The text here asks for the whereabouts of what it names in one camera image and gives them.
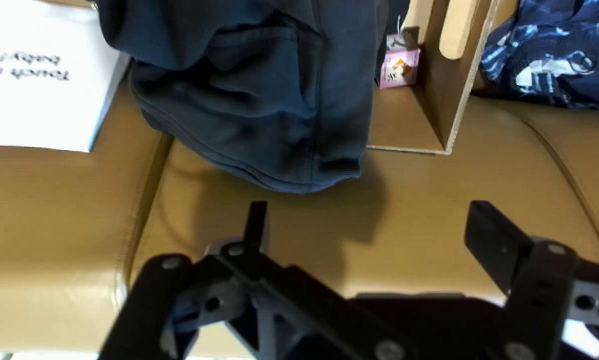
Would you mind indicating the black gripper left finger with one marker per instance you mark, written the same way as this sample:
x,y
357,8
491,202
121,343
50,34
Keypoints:
x,y
179,313

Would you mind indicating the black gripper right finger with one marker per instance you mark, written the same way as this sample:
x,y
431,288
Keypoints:
x,y
551,300

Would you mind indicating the black jersey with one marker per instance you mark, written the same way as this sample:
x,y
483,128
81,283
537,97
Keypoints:
x,y
245,92

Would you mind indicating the open cardboard box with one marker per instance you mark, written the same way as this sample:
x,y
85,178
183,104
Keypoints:
x,y
445,87

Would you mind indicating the tan leather sofa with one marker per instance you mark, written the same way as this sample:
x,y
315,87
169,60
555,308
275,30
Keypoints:
x,y
445,201

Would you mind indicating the blue patterned cloth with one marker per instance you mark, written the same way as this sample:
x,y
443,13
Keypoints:
x,y
559,60

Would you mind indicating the white card with handwriting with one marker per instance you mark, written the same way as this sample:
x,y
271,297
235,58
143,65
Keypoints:
x,y
40,92

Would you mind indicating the small pink carton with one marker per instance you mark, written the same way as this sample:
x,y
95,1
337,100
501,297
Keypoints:
x,y
399,66

